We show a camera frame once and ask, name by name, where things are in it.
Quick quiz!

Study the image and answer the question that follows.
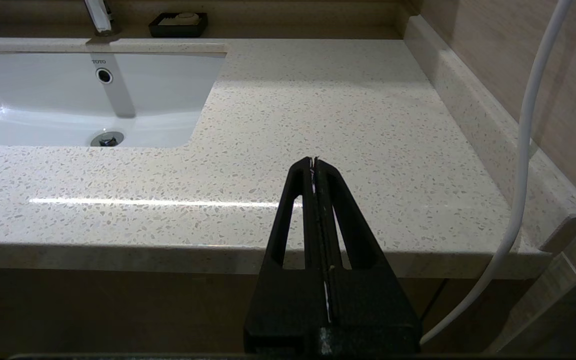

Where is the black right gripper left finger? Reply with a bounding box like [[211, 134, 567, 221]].
[[244, 157, 331, 355]]

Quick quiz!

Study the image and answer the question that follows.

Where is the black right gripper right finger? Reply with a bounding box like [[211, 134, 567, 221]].
[[314, 158, 422, 355]]

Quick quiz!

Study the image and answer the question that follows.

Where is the brown vanity cabinet front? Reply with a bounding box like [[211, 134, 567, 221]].
[[0, 265, 534, 357]]

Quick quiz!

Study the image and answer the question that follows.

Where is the chrome sink drain stopper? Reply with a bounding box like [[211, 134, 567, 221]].
[[90, 131, 125, 148]]

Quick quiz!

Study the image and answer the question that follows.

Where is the black soap dish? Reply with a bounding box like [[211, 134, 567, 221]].
[[148, 12, 209, 39]]

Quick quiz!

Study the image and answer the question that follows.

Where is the beige round soap bar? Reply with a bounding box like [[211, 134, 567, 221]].
[[160, 12, 200, 26]]

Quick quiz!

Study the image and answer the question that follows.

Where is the white ceramic sink basin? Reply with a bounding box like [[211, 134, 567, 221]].
[[0, 38, 229, 149]]

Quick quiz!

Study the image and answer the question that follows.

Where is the chrome faucet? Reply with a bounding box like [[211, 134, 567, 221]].
[[83, 0, 121, 38]]

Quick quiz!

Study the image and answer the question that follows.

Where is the white cable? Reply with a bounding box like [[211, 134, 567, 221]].
[[419, 0, 575, 346]]

